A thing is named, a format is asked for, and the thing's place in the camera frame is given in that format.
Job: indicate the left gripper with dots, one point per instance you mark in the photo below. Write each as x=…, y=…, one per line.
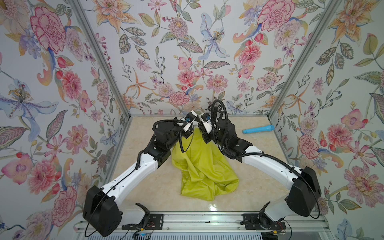
x=187, y=133

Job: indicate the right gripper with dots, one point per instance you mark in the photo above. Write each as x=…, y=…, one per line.
x=206, y=135

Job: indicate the lime green trousers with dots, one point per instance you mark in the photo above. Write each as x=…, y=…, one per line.
x=206, y=173

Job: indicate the black leather belt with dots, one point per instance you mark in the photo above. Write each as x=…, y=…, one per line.
x=189, y=140

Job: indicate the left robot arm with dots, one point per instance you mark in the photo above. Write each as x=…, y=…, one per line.
x=102, y=206

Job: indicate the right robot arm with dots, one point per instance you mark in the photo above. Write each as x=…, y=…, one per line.
x=302, y=183

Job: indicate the black microphone on tripod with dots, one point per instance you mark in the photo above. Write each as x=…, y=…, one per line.
x=215, y=109

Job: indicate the blue toy microphone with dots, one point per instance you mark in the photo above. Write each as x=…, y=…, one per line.
x=267, y=128

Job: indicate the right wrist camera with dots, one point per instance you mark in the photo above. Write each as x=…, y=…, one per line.
x=206, y=124

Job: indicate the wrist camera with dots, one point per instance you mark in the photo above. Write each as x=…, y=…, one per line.
x=189, y=119
x=206, y=124

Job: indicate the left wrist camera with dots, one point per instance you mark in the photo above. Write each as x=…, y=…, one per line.
x=189, y=119

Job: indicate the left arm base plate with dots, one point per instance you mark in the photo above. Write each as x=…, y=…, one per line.
x=141, y=218

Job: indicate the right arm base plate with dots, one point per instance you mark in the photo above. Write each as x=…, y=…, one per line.
x=260, y=221

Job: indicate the aluminium front rail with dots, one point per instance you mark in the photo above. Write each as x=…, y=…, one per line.
x=229, y=222

